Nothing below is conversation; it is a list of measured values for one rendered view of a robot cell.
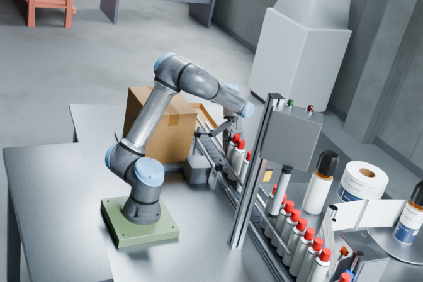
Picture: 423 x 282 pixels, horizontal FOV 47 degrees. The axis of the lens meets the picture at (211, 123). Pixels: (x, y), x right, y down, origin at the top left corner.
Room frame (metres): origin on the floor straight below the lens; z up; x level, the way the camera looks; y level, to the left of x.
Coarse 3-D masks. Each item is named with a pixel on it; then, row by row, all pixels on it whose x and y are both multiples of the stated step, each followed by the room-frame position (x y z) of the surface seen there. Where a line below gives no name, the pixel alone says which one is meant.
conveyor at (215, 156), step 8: (200, 128) 2.38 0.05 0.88; (200, 136) 2.30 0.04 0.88; (208, 144) 2.23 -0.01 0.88; (208, 152) 2.15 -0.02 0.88; (216, 152) 2.16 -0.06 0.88; (216, 160) 2.09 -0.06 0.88; (224, 176) 1.96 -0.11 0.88; (232, 184) 1.91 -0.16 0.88; (256, 216) 1.71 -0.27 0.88; (256, 224) 1.65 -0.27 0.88; (264, 240) 1.56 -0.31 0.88; (272, 248) 1.53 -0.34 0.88; (280, 264) 1.44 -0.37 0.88; (288, 272) 1.41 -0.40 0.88
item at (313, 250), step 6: (318, 240) 1.37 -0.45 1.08; (312, 246) 1.37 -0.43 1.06; (318, 246) 1.35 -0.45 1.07; (312, 252) 1.35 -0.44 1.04; (318, 252) 1.35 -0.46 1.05; (306, 258) 1.36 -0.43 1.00; (312, 258) 1.35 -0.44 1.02; (306, 264) 1.35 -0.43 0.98; (312, 264) 1.35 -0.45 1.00; (300, 270) 1.37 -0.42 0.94; (306, 270) 1.35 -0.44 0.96; (300, 276) 1.36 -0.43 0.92; (306, 276) 1.35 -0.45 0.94
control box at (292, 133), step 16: (272, 112) 1.49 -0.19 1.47; (288, 112) 1.50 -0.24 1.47; (304, 112) 1.52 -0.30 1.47; (272, 128) 1.48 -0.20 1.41; (288, 128) 1.48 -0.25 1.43; (304, 128) 1.47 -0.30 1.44; (320, 128) 1.46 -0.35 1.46; (272, 144) 1.48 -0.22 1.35; (288, 144) 1.47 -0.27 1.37; (304, 144) 1.47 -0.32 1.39; (272, 160) 1.48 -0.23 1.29; (288, 160) 1.47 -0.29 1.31; (304, 160) 1.46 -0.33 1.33
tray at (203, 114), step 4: (192, 104) 2.71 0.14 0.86; (196, 104) 2.73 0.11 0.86; (200, 104) 2.74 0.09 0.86; (196, 108) 2.72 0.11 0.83; (200, 108) 2.73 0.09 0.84; (204, 108) 2.68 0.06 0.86; (200, 112) 2.68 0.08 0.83; (204, 112) 2.67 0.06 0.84; (200, 116) 2.62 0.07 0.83; (204, 116) 2.63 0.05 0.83; (208, 116) 2.60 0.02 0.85; (196, 120) 2.56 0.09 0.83; (204, 120) 2.58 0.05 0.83; (208, 120) 2.59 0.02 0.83; (212, 120) 2.55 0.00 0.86; (196, 124) 2.51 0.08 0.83; (204, 124) 2.53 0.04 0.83; (212, 124) 2.54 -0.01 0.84; (216, 124) 2.50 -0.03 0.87; (212, 128) 2.50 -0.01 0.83
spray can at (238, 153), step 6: (240, 144) 1.94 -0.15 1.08; (234, 150) 1.95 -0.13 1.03; (240, 150) 1.94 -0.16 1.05; (234, 156) 1.94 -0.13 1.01; (240, 156) 1.94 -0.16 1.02; (234, 162) 1.94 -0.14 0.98; (240, 162) 1.94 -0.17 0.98; (234, 168) 1.94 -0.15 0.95; (240, 168) 1.95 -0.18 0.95; (228, 174) 1.95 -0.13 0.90; (234, 180) 1.94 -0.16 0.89
